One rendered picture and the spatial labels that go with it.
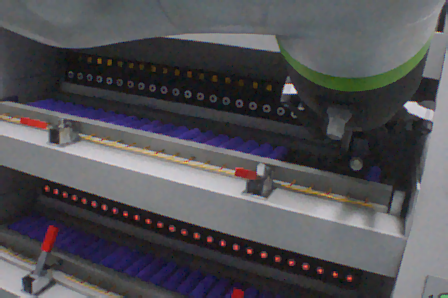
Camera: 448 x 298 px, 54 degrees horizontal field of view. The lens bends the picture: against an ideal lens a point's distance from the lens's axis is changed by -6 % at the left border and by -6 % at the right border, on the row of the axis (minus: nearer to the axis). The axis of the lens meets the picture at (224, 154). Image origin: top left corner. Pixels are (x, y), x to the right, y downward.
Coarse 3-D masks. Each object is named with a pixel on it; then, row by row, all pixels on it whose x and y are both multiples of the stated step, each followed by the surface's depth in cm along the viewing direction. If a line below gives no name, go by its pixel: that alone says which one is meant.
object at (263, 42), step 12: (444, 12) 48; (444, 24) 45; (168, 36) 53; (180, 36) 52; (192, 36) 52; (204, 36) 51; (216, 36) 50; (228, 36) 50; (240, 36) 49; (252, 36) 49; (264, 36) 48; (444, 36) 42; (252, 48) 49; (264, 48) 49; (276, 48) 48; (432, 48) 42; (444, 48) 42; (432, 60) 43; (432, 72) 43
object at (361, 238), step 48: (0, 96) 68; (48, 96) 78; (96, 96) 75; (144, 96) 71; (0, 144) 59; (96, 144) 59; (96, 192) 55; (144, 192) 52; (192, 192) 49; (240, 192) 49; (288, 192) 50; (288, 240) 47; (336, 240) 45; (384, 240) 43
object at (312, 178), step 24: (48, 120) 62; (96, 120) 61; (144, 144) 57; (168, 144) 56; (192, 144) 55; (288, 168) 51; (312, 168) 51; (312, 192) 48; (336, 192) 49; (360, 192) 48; (384, 192) 47
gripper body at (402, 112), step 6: (402, 108) 34; (396, 114) 34; (402, 114) 34; (378, 120) 31; (384, 120) 32; (390, 120) 36; (348, 126) 32; (354, 126) 32; (360, 126) 32; (366, 126) 32; (372, 126) 32; (378, 126) 33
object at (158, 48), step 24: (96, 48) 78; (120, 48) 77; (144, 48) 75; (168, 48) 74; (192, 48) 72; (216, 48) 71; (240, 48) 69; (216, 72) 71; (240, 72) 69; (264, 72) 68; (408, 168) 61; (144, 240) 73; (360, 288) 62
